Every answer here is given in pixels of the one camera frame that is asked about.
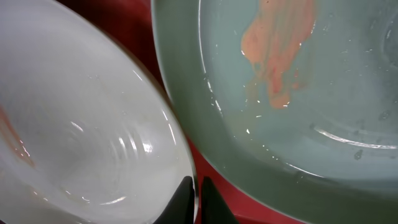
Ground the red plastic tray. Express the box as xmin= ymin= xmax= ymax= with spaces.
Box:
xmin=59 ymin=0 xmax=297 ymax=224

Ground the white plate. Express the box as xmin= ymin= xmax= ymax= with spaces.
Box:
xmin=1 ymin=1 xmax=196 ymax=223

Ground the light green plate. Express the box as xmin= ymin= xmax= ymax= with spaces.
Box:
xmin=151 ymin=0 xmax=397 ymax=223

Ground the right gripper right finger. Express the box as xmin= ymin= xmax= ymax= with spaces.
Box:
xmin=201 ymin=176 xmax=239 ymax=224

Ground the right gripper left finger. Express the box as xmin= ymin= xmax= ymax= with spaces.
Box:
xmin=154 ymin=176 xmax=195 ymax=224

